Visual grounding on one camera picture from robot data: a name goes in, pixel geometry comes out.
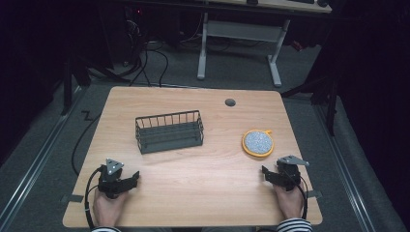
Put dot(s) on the person's right hand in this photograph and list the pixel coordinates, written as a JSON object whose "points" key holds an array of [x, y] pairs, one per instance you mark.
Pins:
{"points": [[290, 203]]}

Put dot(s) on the grey tape tab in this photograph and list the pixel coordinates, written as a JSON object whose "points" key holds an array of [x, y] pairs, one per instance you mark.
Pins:
{"points": [[314, 194], [72, 198]]}

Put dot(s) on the white-legged wooden desk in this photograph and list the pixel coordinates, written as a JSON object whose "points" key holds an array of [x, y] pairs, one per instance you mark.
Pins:
{"points": [[241, 30]]}

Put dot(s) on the black metal stand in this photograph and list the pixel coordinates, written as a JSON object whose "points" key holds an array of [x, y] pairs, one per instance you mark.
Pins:
{"points": [[328, 96], [69, 87]]}

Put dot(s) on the round orange-rimmed speckled pad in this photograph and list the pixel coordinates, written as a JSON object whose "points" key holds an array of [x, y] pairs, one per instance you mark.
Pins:
{"points": [[257, 142]]}

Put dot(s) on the metal floor rail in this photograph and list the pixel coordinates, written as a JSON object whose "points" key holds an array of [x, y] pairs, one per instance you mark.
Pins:
{"points": [[35, 164], [346, 167]]}

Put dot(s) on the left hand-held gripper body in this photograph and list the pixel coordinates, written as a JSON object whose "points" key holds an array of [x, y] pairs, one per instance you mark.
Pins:
{"points": [[109, 185]]}

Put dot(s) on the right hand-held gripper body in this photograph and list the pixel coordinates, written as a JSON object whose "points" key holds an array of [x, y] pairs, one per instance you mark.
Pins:
{"points": [[289, 177]]}

